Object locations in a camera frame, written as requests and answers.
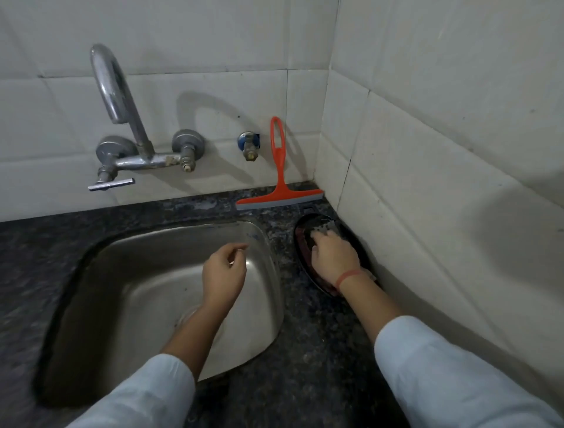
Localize small wall tap blue flange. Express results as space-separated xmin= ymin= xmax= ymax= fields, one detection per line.
xmin=237 ymin=131 xmax=261 ymax=162

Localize chrome wall-mounted faucet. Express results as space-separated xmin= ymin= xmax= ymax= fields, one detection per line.
xmin=87 ymin=43 xmax=205 ymax=192

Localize person's left hand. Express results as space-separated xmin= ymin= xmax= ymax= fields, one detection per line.
xmin=202 ymin=242 xmax=249 ymax=310

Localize steel wool scrubber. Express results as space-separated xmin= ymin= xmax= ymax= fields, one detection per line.
xmin=308 ymin=219 xmax=341 ymax=242

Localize black oval soap dish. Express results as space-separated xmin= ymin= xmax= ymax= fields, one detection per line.
xmin=293 ymin=213 xmax=382 ymax=298

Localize red thread wristband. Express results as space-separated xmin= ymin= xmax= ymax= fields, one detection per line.
xmin=335 ymin=268 xmax=367 ymax=290

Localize stainless steel sink basin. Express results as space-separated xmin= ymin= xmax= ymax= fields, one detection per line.
xmin=34 ymin=220 xmax=285 ymax=408

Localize person's right forearm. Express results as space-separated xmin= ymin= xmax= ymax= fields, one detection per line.
xmin=338 ymin=272 xmax=564 ymax=428

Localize person's right hand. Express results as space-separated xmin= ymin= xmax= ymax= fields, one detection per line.
xmin=310 ymin=230 xmax=365 ymax=290

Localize person's left forearm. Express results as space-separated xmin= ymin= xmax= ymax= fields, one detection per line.
xmin=65 ymin=303 xmax=231 ymax=428

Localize orange window squeegee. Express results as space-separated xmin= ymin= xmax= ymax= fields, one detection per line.
xmin=235 ymin=116 xmax=325 ymax=211

